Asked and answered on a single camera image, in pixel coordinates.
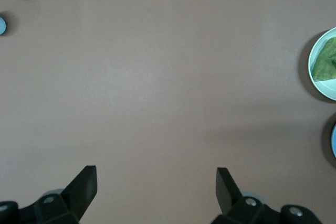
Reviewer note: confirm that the pale green plate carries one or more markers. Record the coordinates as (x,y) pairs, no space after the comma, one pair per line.
(325,90)

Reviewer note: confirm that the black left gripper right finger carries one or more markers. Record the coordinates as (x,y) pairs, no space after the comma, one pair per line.
(228,197)

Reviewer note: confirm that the blue plate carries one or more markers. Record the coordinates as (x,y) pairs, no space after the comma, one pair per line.
(334,140)

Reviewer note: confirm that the grey round object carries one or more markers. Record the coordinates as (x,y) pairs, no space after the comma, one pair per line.
(2,26)

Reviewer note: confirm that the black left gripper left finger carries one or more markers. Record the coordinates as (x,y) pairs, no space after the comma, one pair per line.
(78,195)

